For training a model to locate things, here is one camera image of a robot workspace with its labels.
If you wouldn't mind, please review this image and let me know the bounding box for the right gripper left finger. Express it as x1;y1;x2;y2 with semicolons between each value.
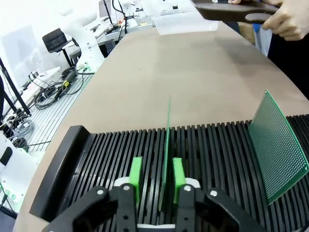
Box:
43;157;143;232

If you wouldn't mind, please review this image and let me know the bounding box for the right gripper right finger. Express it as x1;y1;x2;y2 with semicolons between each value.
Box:
172;157;266;232

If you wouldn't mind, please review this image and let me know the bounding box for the green perforated PCB board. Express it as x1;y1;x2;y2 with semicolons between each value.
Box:
158;95;172;211
248;89;309;206

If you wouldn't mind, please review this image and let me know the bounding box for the dark brown serving tray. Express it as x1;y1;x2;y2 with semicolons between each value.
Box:
192;0;281;25

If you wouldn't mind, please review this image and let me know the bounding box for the person's left hand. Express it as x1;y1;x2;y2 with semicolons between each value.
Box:
262;0;309;41

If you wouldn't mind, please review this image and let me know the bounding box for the black slotted PCB rack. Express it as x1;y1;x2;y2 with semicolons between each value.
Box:
28;113;309;232

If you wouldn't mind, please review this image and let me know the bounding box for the aluminium base platform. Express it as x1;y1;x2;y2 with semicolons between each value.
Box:
14;72;95;152

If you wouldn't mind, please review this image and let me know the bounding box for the black tripod leg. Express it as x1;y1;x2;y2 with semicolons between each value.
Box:
0;58;31;116

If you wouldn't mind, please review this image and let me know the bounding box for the person in black t-shirt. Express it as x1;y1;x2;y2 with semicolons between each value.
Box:
265;31;309;97

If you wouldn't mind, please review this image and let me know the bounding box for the black office chair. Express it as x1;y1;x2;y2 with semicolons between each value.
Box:
42;28;82;67

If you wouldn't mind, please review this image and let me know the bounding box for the clear plastic storage box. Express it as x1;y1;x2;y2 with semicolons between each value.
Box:
154;13;219;36

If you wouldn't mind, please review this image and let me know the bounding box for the grey coiled cable bundle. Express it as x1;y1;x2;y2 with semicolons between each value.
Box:
9;118;36;145

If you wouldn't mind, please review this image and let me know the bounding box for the black coiled cable bundle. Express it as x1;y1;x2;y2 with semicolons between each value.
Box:
33;79;95;108

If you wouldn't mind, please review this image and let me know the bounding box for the black yellow plug cable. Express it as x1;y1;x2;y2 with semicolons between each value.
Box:
55;70;78;100

